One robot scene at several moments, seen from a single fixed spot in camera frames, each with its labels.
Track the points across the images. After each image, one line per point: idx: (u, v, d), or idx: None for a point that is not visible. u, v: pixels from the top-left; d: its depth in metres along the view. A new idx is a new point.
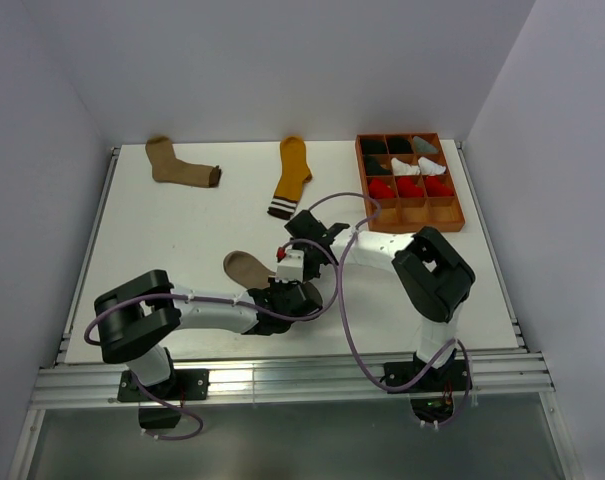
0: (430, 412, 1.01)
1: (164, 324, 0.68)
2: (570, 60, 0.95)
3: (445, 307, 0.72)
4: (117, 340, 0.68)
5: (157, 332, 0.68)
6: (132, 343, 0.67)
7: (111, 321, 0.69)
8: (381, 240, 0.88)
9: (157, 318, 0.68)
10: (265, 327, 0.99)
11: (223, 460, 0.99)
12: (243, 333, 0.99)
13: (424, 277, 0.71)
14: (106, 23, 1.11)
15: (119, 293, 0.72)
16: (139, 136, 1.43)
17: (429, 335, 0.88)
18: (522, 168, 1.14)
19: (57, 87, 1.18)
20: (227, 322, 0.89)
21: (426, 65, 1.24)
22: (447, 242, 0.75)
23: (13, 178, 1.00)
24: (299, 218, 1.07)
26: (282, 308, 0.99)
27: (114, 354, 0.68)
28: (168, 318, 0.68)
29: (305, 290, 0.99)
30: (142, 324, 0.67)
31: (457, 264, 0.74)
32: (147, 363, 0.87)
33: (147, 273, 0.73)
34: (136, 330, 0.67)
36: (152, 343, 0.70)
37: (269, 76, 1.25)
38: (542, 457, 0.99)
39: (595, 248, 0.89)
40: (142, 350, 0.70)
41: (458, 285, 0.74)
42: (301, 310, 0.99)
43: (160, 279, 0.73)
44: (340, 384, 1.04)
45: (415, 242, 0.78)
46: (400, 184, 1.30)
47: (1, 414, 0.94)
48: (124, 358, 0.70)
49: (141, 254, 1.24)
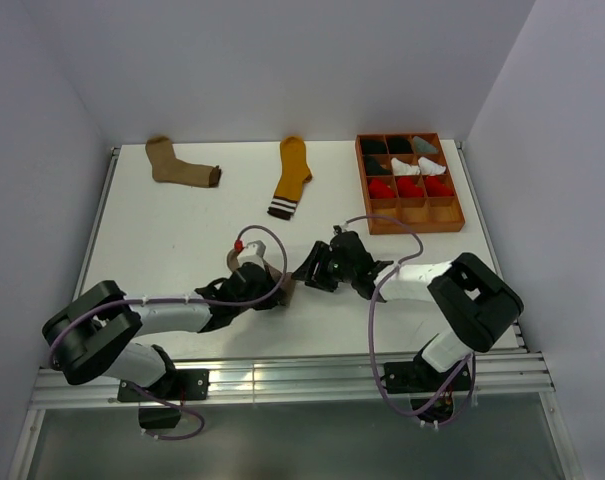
0: (430, 412, 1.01)
1: (126, 328, 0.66)
2: (570, 62, 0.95)
3: (487, 334, 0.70)
4: (80, 356, 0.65)
5: (120, 336, 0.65)
6: (97, 354, 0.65)
7: (69, 342, 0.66)
8: (419, 270, 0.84)
9: (118, 324, 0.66)
10: (219, 321, 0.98)
11: (223, 460, 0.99)
12: (200, 333, 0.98)
13: (464, 302, 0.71)
14: (106, 22, 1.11)
15: (70, 312, 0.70)
16: (139, 136, 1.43)
17: (449, 346, 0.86)
18: (522, 169, 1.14)
19: (56, 86, 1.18)
20: (182, 320, 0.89)
21: (426, 66, 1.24)
22: (490, 270, 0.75)
23: (12, 177, 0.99)
24: (349, 240, 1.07)
26: (231, 294, 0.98)
27: (80, 371, 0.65)
28: (129, 320, 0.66)
29: (243, 271, 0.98)
30: (103, 334, 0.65)
31: (500, 290, 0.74)
32: (138, 368, 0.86)
33: (96, 285, 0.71)
34: (98, 341, 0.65)
36: (118, 351, 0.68)
37: (269, 76, 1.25)
38: (542, 456, 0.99)
39: (595, 249, 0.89)
40: (109, 361, 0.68)
41: (500, 312, 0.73)
42: (250, 290, 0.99)
43: (110, 288, 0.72)
44: (341, 384, 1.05)
45: (454, 269, 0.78)
46: (399, 184, 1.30)
47: (1, 415, 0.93)
48: (91, 375, 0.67)
49: (141, 254, 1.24)
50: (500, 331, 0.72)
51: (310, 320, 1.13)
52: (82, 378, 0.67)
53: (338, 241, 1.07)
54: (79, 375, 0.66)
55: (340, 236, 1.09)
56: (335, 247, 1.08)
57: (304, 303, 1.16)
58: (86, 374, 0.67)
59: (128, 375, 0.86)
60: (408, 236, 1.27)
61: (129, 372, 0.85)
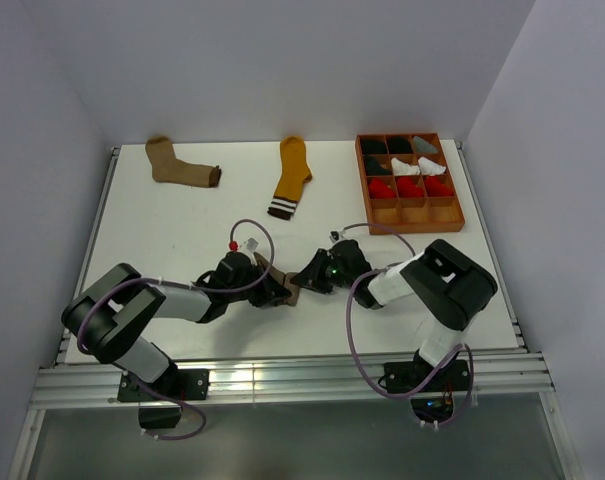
0: (430, 412, 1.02)
1: (153, 299, 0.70)
2: (570, 62, 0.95)
3: (460, 308, 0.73)
4: (112, 330, 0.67)
5: (148, 308, 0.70)
6: (127, 327, 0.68)
7: (94, 323, 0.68)
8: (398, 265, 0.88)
9: (144, 297, 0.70)
10: (215, 310, 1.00)
11: (224, 460, 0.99)
12: (197, 323, 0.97)
13: (430, 282, 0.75)
14: (106, 23, 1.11)
15: (92, 295, 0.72)
16: (139, 136, 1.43)
17: (437, 338, 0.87)
18: (522, 168, 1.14)
19: (56, 86, 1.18)
20: (184, 310, 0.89)
21: (426, 65, 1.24)
22: (458, 251, 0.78)
23: (13, 177, 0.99)
24: (352, 253, 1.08)
26: (220, 283, 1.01)
27: (110, 347, 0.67)
28: (153, 293, 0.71)
29: (229, 259, 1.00)
30: (130, 308, 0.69)
31: (469, 268, 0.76)
32: (142, 358, 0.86)
33: (114, 268, 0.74)
34: (127, 315, 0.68)
36: (143, 326, 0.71)
37: (269, 76, 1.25)
38: (542, 457, 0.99)
39: (596, 249, 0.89)
40: (135, 337, 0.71)
41: (473, 291, 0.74)
42: (238, 277, 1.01)
43: (128, 269, 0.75)
44: (342, 384, 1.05)
45: (427, 256, 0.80)
46: (400, 184, 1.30)
47: (1, 415, 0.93)
48: (118, 352, 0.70)
49: (141, 254, 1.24)
50: (475, 307, 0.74)
51: (309, 320, 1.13)
52: (110, 356, 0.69)
53: (340, 250, 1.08)
54: (108, 352, 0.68)
55: (342, 245, 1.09)
56: (338, 252, 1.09)
57: (304, 303, 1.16)
58: (113, 353, 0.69)
59: (133, 367, 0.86)
60: (409, 236, 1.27)
61: (133, 362, 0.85)
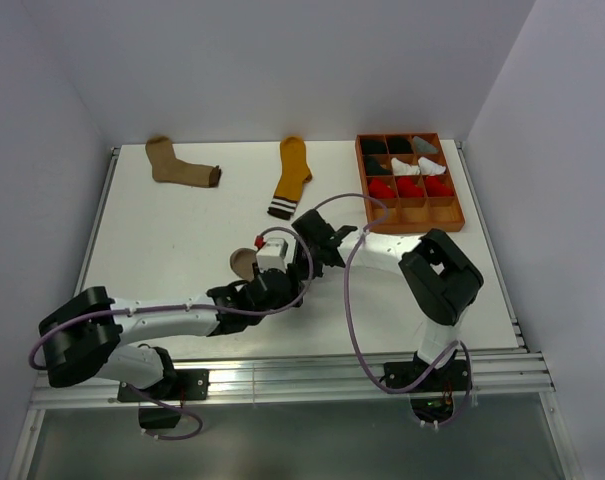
0: (430, 412, 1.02)
1: (104, 343, 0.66)
2: (570, 62, 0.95)
3: (451, 307, 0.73)
4: (60, 364, 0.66)
5: (97, 352, 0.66)
6: (75, 365, 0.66)
7: (52, 347, 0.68)
8: (387, 242, 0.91)
9: (97, 338, 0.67)
10: (231, 327, 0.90)
11: (223, 461, 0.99)
12: (208, 337, 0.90)
13: (429, 277, 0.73)
14: (106, 22, 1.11)
15: (58, 316, 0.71)
16: (139, 136, 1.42)
17: (433, 336, 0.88)
18: (522, 168, 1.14)
19: (56, 86, 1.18)
20: (183, 328, 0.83)
21: (426, 65, 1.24)
22: (456, 248, 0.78)
23: (13, 177, 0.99)
24: (308, 218, 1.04)
26: (248, 300, 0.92)
27: (61, 376, 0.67)
28: (107, 336, 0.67)
29: (267, 278, 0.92)
30: (81, 347, 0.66)
31: (464, 267, 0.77)
32: (134, 371, 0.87)
33: (86, 291, 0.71)
34: (76, 354, 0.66)
36: (98, 362, 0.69)
37: (268, 76, 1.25)
38: (542, 457, 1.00)
39: (596, 249, 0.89)
40: (89, 370, 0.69)
41: (463, 290, 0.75)
42: (269, 300, 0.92)
43: (97, 297, 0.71)
44: (341, 384, 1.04)
45: (423, 244, 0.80)
46: (400, 184, 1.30)
47: (0, 415, 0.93)
48: (74, 378, 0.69)
49: (141, 254, 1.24)
50: (464, 303, 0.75)
51: (310, 320, 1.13)
52: (63, 381, 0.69)
53: (299, 222, 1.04)
54: (60, 379, 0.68)
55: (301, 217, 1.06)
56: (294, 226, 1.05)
57: (304, 303, 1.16)
58: (66, 378, 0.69)
59: (125, 377, 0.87)
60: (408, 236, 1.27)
61: (124, 373, 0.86)
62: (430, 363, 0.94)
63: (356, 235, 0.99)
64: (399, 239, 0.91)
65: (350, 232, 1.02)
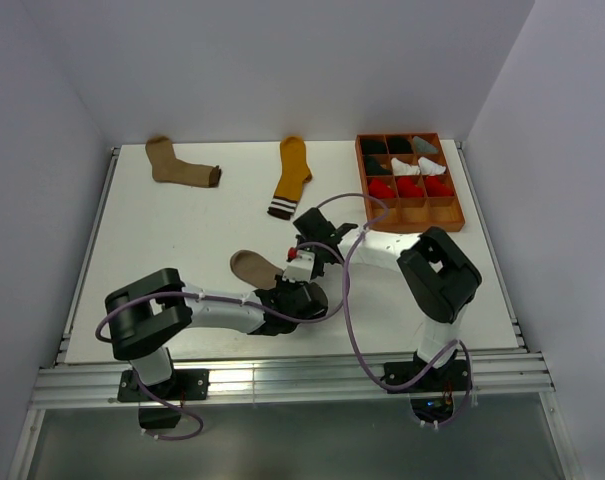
0: (430, 412, 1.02)
1: (176, 321, 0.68)
2: (569, 62, 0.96)
3: (449, 306, 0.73)
4: (129, 338, 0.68)
5: (168, 329, 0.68)
6: (144, 340, 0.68)
7: (121, 320, 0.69)
8: (387, 240, 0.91)
9: (170, 316, 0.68)
10: (271, 327, 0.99)
11: (224, 460, 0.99)
12: (249, 334, 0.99)
13: (427, 275, 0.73)
14: (106, 23, 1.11)
15: (130, 290, 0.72)
16: (139, 136, 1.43)
17: (431, 334, 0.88)
18: (522, 168, 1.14)
19: (56, 86, 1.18)
20: (234, 321, 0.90)
21: (425, 65, 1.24)
22: (453, 245, 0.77)
23: (13, 177, 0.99)
24: (309, 215, 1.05)
26: (287, 307, 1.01)
27: (127, 350, 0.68)
28: (179, 316, 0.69)
29: (311, 290, 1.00)
30: (154, 321, 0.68)
31: (463, 265, 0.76)
32: (150, 363, 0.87)
33: (159, 270, 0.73)
34: (147, 329, 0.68)
36: (164, 340, 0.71)
37: (268, 76, 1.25)
38: (542, 457, 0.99)
39: (596, 249, 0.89)
40: (153, 347, 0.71)
41: (462, 287, 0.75)
42: (307, 311, 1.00)
43: (171, 276, 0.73)
44: (342, 384, 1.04)
45: (422, 242, 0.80)
46: (400, 184, 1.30)
47: (1, 415, 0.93)
48: (136, 354, 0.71)
49: (141, 254, 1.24)
50: (463, 301, 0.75)
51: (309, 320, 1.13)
52: (126, 356, 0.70)
53: (300, 219, 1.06)
54: (125, 353, 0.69)
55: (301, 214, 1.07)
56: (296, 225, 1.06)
57: None
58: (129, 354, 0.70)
59: (140, 366, 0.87)
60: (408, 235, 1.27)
61: (144, 362, 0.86)
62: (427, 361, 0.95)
63: (356, 233, 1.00)
64: (398, 236, 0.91)
65: (350, 230, 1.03)
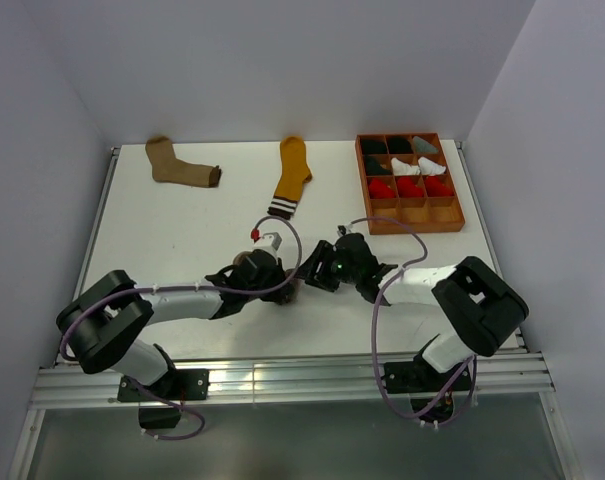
0: (430, 412, 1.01)
1: (138, 314, 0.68)
2: (569, 62, 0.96)
3: (491, 337, 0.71)
4: (95, 345, 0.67)
5: (132, 324, 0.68)
6: (111, 343, 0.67)
7: (83, 332, 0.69)
8: (424, 273, 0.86)
9: (130, 312, 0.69)
10: (231, 307, 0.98)
11: (224, 460, 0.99)
12: (211, 319, 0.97)
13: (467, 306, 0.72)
14: (105, 22, 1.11)
15: (82, 302, 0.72)
16: (139, 136, 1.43)
17: (450, 347, 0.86)
18: (522, 169, 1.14)
19: (56, 86, 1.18)
20: (192, 306, 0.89)
21: (426, 65, 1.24)
22: (493, 274, 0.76)
23: (12, 177, 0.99)
24: (358, 246, 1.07)
26: (242, 281, 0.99)
27: (97, 358, 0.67)
28: (141, 309, 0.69)
29: (254, 257, 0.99)
30: (116, 323, 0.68)
31: (504, 294, 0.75)
32: (139, 365, 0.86)
33: (106, 276, 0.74)
34: (111, 329, 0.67)
36: (131, 341, 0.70)
37: (268, 76, 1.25)
38: (542, 457, 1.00)
39: (596, 249, 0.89)
40: (122, 350, 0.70)
41: (505, 316, 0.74)
42: (260, 278, 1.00)
43: (120, 277, 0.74)
44: (341, 384, 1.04)
45: (459, 272, 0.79)
46: (400, 184, 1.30)
47: (0, 415, 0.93)
48: (107, 363, 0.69)
49: (141, 254, 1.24)
50: (506, 335, 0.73)
51: (308, 320, 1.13)
52: (97, 367, 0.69)
53: (348, 245, 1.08)
54: (95, 363, 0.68)
55: (348, 239, 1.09)
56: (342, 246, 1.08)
57: (304, 303, 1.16)
58: (100, 365, 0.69)
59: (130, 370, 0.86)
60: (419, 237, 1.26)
61: (128, 368, 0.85)
62: (433, 365, 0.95)
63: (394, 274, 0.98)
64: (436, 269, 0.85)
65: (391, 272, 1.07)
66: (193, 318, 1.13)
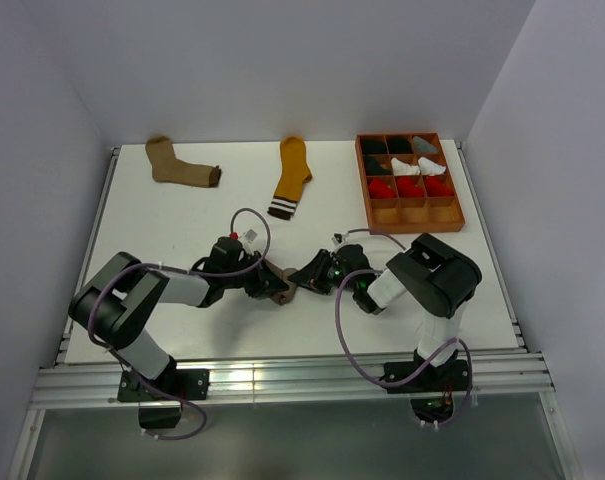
0: (430, 412, 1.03)
1: (157, 281, 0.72)
2: (569, 63, 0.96)
3: (446, 298, 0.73)
4: (121, 319, 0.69)
5: (154, 291, 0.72)
6: (136, 312, 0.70)
7: (104, 312, 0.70)
8: None
9: (148, 282, 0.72)
10: (213, 294, 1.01)
11: (224, 460, 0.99)
12: (199, 306, 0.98)
13: (414, 271, 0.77)
14: (106, 22, 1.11)
15: (96, 285, 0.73)
16: (139, 136, 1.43)
17: (431, 331, 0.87)
18: (522, 168, 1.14)
19: (56, 86, 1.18)
20: (187, 296, 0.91)
21: (426, 65, 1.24)
22: (444, 244, 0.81)
23: (12, 176, 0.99)
24: (358, 259, 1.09)
26: (215, 267, 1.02)
27: (124, 331, 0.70)
28: (157, 276, 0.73)
29: (221, 243, 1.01)
30: (137, 294, 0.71)
31: (452, 257, 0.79)
32: (144, 351, 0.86)
33: (114, 257, 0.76)
34: (135, 300, 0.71)
36: (151, 310, 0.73)
37: (268, 76, 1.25)
38: (542, 457, 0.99)
39: (597, 249, 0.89)
40: (145, 320, 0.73)
41: (457, 276, 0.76)
42: (231, 261, 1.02)
43: (128, 256, 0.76)
44: (341, 384, 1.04)
45: (415, 249, 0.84)
46: (400, 184, 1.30)
47: (1, 415, 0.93)
48: (132, 335, 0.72)
49: (141, 254, 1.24)
50: (460, 295, 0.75)
51: (310, 320, 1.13)
52: (125, 341, 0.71)
53: (349, 259, 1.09)
54: (122, 337, 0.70)
55: (347, 251, 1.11)
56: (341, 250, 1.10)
57: (304, 303, 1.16)
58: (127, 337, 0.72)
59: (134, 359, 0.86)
60: (397, 239, 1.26)
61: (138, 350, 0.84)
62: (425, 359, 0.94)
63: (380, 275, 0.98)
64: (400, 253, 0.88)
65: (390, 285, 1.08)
66: (192, 317, 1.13)
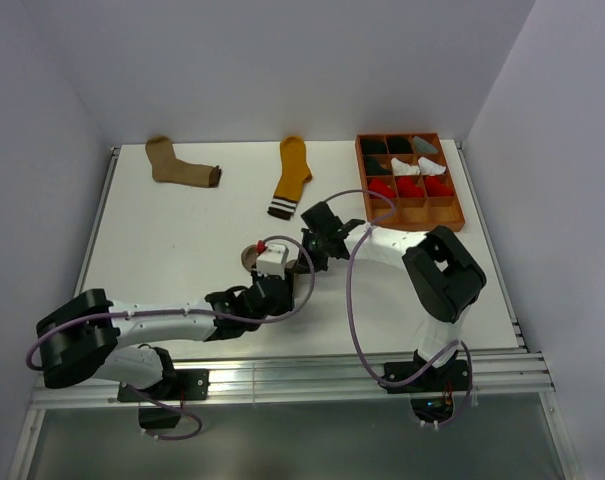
0: (430, 412, 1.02)
1: (99, 345, 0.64)
2: (569, 63, 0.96)
3: (451, 305, 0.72)
4: (56, 366, 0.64)
5: (92, 353, 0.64)
6: (69, 368, 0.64)
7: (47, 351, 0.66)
8: (394, 237, 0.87)
9: (92, 341, 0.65)
10: (227, 331, 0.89)
11: (223, 460, 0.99)
12: (205, 341, 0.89)
13: (430, 271, 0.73)
14: (106, 23, 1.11)
15: (56, 318, 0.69)
16: (139, 136, 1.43)
17: (433, 333, 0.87)
18: (522, 169, 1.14)
19: (56, 86, 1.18)
20: (177, 332, 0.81)
21: (426, 65, 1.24)
22: (459, 244, 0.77)
23: (13, 177, 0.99)
24: (318, 211, 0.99)
26: (246, 304, 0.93)
27: (58, 377, 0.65)
28: (104, 339, 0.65)
29: (262, 284, 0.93)
30: (78, 348, 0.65)
31: (468, 266, 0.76)
32: (131, 374, 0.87)
33: (84, 293, 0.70)
34: (72, 354, 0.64)
36: (92, 365, 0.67)
37: (268, 76, 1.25)
38: (542, 457, 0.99)
39: (596, 249, 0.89)
40: (85, 372, 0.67)
41: (466, 286, 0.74)
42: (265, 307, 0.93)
43: (95, 299, 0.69)
44: (341, 384, 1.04)
45: (428, 241, 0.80)
46: (400, 184, 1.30)
47: (1, 415, 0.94)
48: (71, 379, 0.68)
49: (140, 254, 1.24)
50: (464, 303, 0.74)
51: (309, 320, 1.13)
52: (62, 382, 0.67)
53: (309, 214, 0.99)
54: (57, 380, 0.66)
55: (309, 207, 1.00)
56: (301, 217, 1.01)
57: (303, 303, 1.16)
58: (64, 380, 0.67)
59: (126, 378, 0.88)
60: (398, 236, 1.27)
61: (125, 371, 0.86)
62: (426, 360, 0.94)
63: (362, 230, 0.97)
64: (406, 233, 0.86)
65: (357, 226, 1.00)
66: None
